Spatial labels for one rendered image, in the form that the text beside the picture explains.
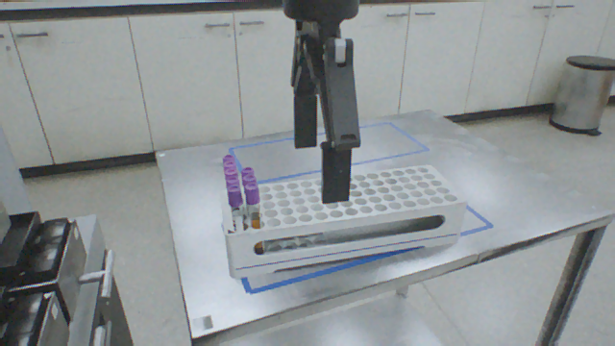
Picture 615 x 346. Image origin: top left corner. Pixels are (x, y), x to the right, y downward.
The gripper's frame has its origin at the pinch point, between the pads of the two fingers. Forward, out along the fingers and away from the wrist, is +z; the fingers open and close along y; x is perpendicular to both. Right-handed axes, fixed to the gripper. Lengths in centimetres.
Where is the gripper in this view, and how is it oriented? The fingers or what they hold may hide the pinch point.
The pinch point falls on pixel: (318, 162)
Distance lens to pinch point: 50.8
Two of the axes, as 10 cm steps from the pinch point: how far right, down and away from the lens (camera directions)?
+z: 0.0, 8.7, 4.9
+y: -2.3, -4.7, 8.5
